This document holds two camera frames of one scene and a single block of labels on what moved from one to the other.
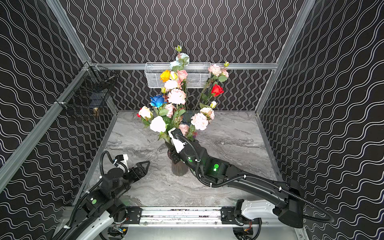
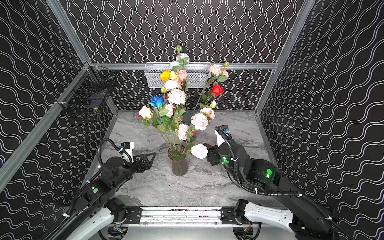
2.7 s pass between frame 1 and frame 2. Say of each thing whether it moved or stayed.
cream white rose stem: stayed
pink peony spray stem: stayed
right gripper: moved
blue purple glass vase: stayed
